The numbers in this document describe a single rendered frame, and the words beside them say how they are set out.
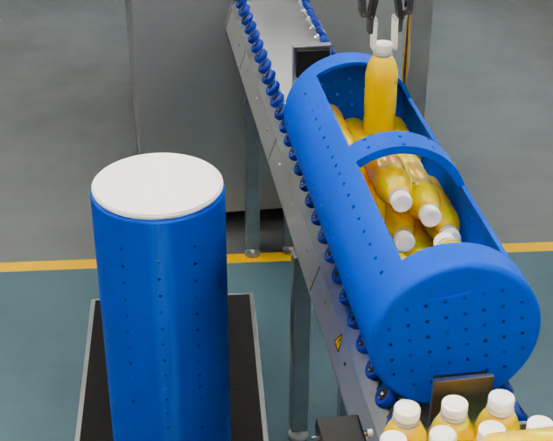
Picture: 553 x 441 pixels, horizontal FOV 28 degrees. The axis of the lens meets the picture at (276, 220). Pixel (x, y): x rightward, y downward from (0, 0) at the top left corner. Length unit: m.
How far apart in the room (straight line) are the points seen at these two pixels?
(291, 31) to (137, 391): 1.39
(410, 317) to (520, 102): 3.61
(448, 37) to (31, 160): 2.42
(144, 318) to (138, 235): 0.21
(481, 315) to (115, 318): 0.92
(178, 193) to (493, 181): 2.46
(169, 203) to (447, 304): 0.73
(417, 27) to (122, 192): 1.13
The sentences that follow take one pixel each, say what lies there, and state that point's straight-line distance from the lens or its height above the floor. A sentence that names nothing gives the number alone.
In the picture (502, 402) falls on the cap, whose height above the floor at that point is 1.10.
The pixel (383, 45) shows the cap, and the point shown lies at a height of 1.29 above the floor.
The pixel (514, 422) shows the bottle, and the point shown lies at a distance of 1.69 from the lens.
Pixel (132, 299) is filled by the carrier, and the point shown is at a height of 0.83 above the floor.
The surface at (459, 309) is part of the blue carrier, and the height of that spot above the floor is 1.15.
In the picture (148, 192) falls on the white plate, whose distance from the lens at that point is 2.30.
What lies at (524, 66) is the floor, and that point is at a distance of 5.71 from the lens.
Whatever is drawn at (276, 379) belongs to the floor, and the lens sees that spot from 3.42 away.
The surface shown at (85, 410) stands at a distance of 3.12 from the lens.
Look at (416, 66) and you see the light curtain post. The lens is 3.14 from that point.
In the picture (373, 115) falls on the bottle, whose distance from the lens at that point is 2.38.
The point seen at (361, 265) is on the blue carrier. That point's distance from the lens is 1.84.
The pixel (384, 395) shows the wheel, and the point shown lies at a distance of 1.86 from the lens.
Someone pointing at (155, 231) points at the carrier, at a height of 1.00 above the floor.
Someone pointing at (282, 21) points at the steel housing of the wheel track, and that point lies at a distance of 3.50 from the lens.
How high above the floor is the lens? 2.16
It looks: 31 degrees down
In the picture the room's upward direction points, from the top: straight up
